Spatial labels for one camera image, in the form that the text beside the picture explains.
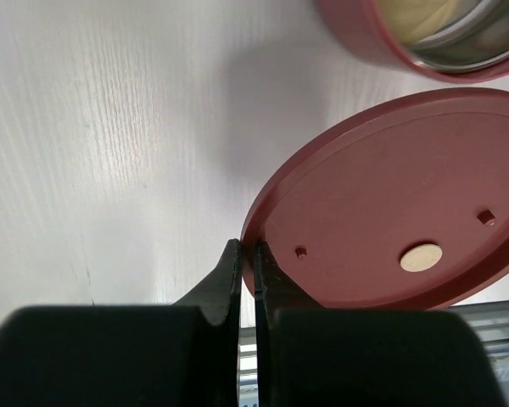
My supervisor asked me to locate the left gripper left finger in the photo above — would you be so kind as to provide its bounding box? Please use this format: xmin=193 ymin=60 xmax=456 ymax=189
xmin=0 ymin=239 xmax=242 ymax=406

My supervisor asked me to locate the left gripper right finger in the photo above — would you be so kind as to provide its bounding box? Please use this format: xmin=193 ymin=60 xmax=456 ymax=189
xmin=254 ymin=242 xmax=506 ymax=406

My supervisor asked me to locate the pink steel bowl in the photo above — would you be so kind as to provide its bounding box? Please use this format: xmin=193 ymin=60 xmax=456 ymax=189
xmin=315 ymin=1 xmax=509 ymax=83

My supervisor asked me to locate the dark red lid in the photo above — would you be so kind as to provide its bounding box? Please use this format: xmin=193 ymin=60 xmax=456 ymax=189
xmin=241 ymin=87 xmax=509 ymax=309

